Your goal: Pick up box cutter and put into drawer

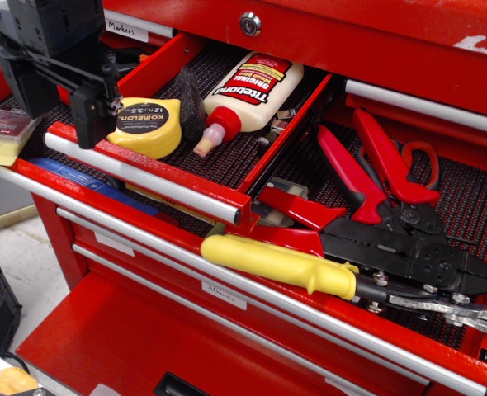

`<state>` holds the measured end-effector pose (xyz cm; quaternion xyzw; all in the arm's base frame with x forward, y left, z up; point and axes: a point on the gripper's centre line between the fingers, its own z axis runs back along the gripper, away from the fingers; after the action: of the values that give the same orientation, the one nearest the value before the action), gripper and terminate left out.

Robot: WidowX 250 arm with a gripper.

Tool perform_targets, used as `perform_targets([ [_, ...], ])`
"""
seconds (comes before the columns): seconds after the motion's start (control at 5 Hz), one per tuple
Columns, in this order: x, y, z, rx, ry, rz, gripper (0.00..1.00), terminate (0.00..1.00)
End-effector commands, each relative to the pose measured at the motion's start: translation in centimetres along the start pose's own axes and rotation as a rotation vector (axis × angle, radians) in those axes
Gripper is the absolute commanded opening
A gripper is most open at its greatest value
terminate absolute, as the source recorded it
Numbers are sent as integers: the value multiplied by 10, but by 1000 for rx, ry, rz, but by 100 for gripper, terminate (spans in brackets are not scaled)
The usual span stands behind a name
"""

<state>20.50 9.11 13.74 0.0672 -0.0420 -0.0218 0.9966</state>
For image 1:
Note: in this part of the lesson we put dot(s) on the red black crimper pliers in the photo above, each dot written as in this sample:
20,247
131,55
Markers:
409,208

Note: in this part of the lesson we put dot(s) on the yellow tape measure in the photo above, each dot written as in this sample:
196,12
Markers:
148,126

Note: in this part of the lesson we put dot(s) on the red tool cabinet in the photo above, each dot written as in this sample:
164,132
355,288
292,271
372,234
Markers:
147,314

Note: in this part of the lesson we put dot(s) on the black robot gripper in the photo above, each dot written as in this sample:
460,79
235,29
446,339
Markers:
45,45

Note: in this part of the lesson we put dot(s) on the blue flat package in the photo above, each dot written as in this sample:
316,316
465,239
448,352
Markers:
92,183

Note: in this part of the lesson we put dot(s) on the black sanding sponge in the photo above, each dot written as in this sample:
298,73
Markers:
192,110

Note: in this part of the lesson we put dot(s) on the red handled scissors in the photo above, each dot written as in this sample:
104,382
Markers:
418,155

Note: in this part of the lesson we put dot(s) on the small red open drawer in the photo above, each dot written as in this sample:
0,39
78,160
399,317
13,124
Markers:
224,183

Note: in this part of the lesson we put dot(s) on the red handled crimping tool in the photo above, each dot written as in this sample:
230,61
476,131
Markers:
441,265

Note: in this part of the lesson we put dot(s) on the clear plastic case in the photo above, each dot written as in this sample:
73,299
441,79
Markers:
16,127

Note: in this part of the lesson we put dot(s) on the silver cabinet lock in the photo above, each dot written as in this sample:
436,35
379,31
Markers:
250,24

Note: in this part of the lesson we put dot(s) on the yellow handled tin snips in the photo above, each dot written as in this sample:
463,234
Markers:
342,280

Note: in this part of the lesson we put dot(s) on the wood glue bottle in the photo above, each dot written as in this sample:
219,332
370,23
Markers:
247,98

